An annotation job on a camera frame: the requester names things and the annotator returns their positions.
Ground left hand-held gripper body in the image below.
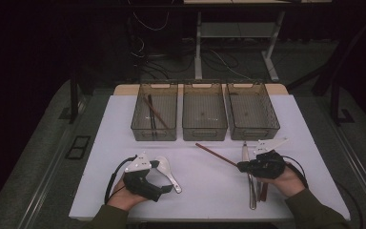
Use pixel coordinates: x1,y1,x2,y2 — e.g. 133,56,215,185
122,151,164,203

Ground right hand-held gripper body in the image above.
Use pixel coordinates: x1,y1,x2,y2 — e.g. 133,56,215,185
242,137,290,179

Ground white ceramic spoon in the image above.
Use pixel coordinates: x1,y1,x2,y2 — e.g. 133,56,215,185
154,156,183,195

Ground red wooden spoon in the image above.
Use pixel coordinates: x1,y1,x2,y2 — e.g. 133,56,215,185
260,181,270,202

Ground red-brown chopstick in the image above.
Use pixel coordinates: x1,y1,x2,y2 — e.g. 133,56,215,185
194,142,239,167
142,95,170,130

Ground grey translucent plastic bin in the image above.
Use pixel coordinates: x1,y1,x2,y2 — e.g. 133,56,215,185
225,82,281,141
131,83,179,142
182,83,229,142

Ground person's left hand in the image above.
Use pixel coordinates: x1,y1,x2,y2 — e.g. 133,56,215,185
107,177,149,212

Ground person's right hand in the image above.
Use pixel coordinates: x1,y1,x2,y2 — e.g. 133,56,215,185
256,163,306,198

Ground white table mat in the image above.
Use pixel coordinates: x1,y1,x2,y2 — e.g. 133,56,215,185
69,94,352,222

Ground wooden table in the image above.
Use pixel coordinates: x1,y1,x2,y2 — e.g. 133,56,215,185
112,83,290,96

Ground black metal stand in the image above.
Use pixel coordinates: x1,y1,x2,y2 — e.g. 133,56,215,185
328,73,356,127
58,68,92,125

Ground black slanted stand leg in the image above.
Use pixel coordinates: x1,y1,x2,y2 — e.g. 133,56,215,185
286,12,366,96

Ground white desk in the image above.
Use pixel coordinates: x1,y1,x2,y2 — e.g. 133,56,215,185
183,0,333,82

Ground left hand-held gripper cable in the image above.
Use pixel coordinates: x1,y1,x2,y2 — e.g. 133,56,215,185
104,155,138,204

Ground hand-held gripper cable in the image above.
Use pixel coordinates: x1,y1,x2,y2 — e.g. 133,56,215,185
280,155,363,229
104,155,138,204

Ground right hand-held gripper cable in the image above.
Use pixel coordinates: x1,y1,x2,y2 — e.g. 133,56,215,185
280,155,363,229

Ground black floor socket frame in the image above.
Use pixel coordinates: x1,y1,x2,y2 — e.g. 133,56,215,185
65,135,92,160

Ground metal floor rail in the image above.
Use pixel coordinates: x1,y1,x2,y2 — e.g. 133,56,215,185
317,98,366,218
17,94,89,229

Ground black floor cable bundle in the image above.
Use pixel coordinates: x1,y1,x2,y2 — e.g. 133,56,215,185
130,31,194,80

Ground white floor cable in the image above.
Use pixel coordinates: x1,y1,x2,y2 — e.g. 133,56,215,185
209,49,255,81

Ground white hanging cable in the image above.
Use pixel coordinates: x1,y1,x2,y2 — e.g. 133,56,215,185
132,10,170,32

